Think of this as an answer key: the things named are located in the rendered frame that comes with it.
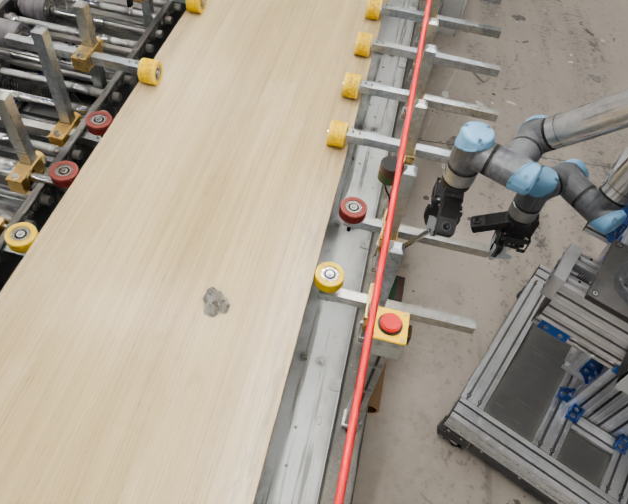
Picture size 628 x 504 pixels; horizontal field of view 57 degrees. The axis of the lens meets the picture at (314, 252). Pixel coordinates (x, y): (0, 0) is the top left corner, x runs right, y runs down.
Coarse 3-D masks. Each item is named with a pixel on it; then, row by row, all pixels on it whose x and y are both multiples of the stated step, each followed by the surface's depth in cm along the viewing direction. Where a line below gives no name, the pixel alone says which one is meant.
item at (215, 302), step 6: (210, 288) 145; (210, 294) 145; (216, 294) 143; (222, 294) 145; (204, 300) 144; (210, 300) 144; (216, 300) 143; (222, 300) 143; (228, 300) 144; (210, 306) 141; (216, 306) 143; (222, 306) 143; (228, 306) 143; (204, 312) 142; (210, 312) 141; (216, 312) 142; (222, 312) 142
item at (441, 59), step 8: (376, 40) 207; (376, 48) 207; (384, 48) 207; (392, 48) 206; (400, 48) 206; (408, 48) 207; (416, 48) 207; (400, 56) 208; (408, 56) 207; (440, 56) 206; (448, 56) 206; (456, 56) 206; (440, 64) 207; (448, 64) 206; (456, 64) 206; (464, 64) 205; (472, 64) 205; (480, 64) 205; (488, 64) 205; (480, 72) 206; (488, 72) 206; (496, 72) 205
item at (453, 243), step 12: (360, 228) 171; (372, 228) 170; (408, 228) 170; (420, 240) 170; (432, 240) 169; (444, 240) 168; (456, 240) 169; (468, 240) 169; (468, 252) 169; (480, 252) 168
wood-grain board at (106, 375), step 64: (256, 0) 227; (320, 0) 231; (384, 0) 236; (192, 64) 199; (256, 64) 203; (320, 64) 206; (128, 128) 178; (192, 128) 180; (256, 128) 183; (320, 128) 186; (128, 192) 163; (192, 192) 165; (256, 192) 167; (320, 192) 170; (64, 256) 148; (128, 256) 150; (192, 256) 152; (256, 256) 154; (0, 320) 136; (64, 320) 137; (128, 320) 139; (192, 320) 141; (256, 320) 142; (0, 384) 127; (64, 384) 128; (128, 384) 130; (192, 384) 131; (256, 384) 132; (0, 448) 119; (64, 448) 120; (128, 448) 121; (192, 448) 123; (256, 448) 124
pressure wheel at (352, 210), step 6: (348, 198) 168; (354, 198) 168; (342, 204) 167; (348, 204) 167; (354, 204) 166; (360, 204) 168; (342, 210) 165; (348, 210) 166; (354, 210) 166; (360, 210) 166; (366, 210) 166; (342, 216) 166; (348, 216) 165; (354, 216) 164; (360, 216) 165; (348, 222) 167; (354, 222) 166; (360, 222) 167; (348, 228) 174
